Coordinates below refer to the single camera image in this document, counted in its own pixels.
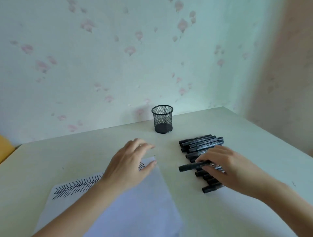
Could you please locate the person's left hand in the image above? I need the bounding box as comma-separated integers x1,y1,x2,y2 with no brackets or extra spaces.
101,138,157,194

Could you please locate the person's right hand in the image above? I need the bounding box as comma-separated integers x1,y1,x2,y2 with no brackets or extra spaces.
195,146,261,196

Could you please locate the single black marker pen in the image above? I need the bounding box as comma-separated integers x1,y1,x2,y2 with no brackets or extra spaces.
179,161,225,173

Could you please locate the person's right forearm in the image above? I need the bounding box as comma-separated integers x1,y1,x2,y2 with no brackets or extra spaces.
253,180,313,237

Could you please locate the person's left forearm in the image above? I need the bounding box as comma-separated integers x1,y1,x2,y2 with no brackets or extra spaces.
31,180,112,237

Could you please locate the row of black markers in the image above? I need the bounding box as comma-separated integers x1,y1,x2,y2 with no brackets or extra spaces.
178,134,225,195

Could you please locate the white paper with zigzag drawing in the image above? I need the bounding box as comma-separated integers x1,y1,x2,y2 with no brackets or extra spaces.
33,156,184,237

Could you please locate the black mesh pen holder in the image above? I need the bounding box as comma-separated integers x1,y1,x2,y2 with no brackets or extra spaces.
151,105,174,134

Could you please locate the yellow furniture edge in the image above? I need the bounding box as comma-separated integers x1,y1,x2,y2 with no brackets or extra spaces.
0,135,16,164

